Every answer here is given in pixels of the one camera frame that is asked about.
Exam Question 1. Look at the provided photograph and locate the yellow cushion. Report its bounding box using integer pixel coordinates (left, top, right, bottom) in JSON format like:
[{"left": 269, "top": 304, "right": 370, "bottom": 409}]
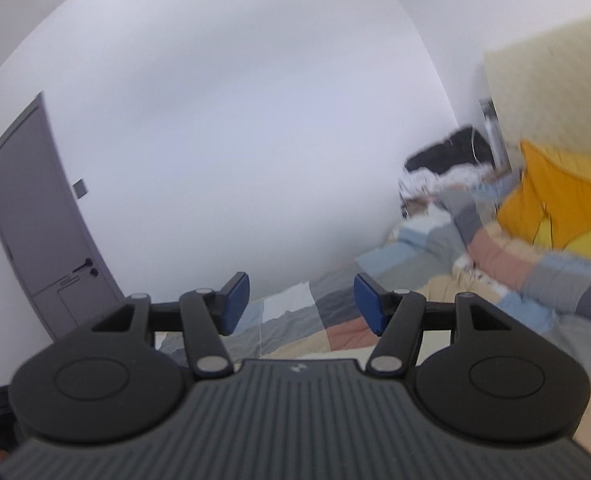
[{"left": 495, "top": 140, "right": 591, "bottom": 261}]

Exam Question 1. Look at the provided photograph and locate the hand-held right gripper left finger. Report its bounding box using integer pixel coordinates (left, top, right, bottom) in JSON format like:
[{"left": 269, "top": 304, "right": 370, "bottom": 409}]
[{"left": 90, "top": 271, "right": 252, "bottom": 379}]

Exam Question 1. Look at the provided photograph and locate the cream padded headboard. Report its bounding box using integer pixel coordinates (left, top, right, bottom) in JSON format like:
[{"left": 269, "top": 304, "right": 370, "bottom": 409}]
[{"left": 483, "top": 10, "right": 591, "bottom": 166}]

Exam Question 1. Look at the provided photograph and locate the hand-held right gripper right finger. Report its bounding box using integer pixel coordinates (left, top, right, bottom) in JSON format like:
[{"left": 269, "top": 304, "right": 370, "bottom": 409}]
[{"left": 353, "top": 272, "right": 517, "bottom": 379}]

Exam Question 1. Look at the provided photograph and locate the white garment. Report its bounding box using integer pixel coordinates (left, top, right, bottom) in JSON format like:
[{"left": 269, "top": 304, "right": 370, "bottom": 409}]
[{"left": 398, "top": 165, "right": 476, "bottom": 196}]

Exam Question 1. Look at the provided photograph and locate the black garment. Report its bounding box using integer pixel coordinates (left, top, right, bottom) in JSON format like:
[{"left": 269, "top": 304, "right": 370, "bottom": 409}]
[{"left": 404, "top": 127, "right": 495, "bottom": 173}]

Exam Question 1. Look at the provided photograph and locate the patchwork quilt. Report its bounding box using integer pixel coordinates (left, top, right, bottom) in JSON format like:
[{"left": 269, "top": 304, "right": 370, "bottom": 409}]
[{"left": 153, "top": 180, "right": 591, "bottom": 461}]

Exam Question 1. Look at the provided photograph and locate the grey door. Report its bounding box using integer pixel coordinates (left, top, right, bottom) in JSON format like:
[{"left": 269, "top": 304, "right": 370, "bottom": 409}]
[{"left": 0, "top": 91, "right": 126, "bottom": 343}]

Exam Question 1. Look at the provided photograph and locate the black door handle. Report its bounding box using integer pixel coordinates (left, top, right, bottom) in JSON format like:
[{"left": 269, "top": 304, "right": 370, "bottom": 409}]
[{"left": 70, "top": 258, "right": 99, "bottom": 279}]

